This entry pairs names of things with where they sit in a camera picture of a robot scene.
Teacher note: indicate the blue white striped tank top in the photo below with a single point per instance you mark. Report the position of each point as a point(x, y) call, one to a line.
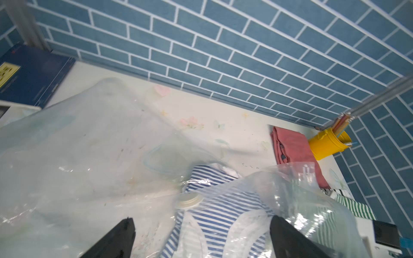
point(216, 219)

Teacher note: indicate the coloured pencils bundle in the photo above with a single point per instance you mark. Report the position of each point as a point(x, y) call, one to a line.
point(341, 123)

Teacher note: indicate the red garment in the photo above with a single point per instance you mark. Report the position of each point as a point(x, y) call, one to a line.
point(290, 146)

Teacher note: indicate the clear vacuum bag with valve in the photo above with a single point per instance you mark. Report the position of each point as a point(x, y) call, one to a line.
point(78, 169)

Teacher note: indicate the yellow pencil cup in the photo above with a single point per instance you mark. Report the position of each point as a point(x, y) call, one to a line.
point(326, 143)

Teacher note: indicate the dark blue book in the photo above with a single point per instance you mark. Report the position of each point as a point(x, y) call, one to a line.
point(30, 76)

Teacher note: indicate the green white striped garment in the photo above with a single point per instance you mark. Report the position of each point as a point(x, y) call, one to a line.
point(343, 197)

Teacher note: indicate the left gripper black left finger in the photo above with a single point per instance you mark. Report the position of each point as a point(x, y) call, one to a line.
point(113, 240)

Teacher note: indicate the clear bag with striped clothes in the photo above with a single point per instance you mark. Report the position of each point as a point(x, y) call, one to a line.
point(290, 194)

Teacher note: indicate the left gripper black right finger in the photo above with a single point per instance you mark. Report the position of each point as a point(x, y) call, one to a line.
point(288, 242)

